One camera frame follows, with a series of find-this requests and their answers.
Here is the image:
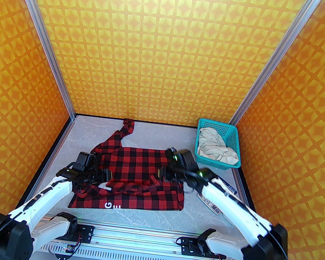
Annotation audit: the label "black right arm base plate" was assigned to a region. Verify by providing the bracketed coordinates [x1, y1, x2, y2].
[179, 236, 227, 260]

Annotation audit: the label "aluminium frame post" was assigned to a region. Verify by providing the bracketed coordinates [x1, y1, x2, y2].
[0, 0, 91, 120]
[228, 0, 322, 135]

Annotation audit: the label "aluminium front mounting rail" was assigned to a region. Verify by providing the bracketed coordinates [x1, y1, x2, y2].
[41, 214, 248, 260]

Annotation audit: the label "teal plastic laundry basket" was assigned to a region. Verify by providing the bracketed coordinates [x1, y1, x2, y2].
[192, 118, 245, 172]

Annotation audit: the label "red black plaid shirt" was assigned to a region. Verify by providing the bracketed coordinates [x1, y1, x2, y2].
[68, 113, 194, 222]

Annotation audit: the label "aluminium left table side rail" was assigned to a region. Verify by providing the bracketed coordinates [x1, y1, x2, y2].
[17, 109, 77, 215]

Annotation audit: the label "grey desk calculator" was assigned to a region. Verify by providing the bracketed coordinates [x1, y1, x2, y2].
[195, 191, 222, 215]

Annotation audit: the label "aluminium right frame post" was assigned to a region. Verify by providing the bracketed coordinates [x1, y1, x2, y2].
[228, 0, 322, 135]

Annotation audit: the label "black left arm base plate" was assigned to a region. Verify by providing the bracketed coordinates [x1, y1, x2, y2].
[74, 223, 95, 244]

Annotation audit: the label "beige shorts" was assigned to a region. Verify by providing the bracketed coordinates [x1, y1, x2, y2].
[195, 126, 243, 166]

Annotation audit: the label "aluminium left frame post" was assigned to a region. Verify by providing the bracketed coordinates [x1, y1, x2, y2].
[0, 0, 91, 120]

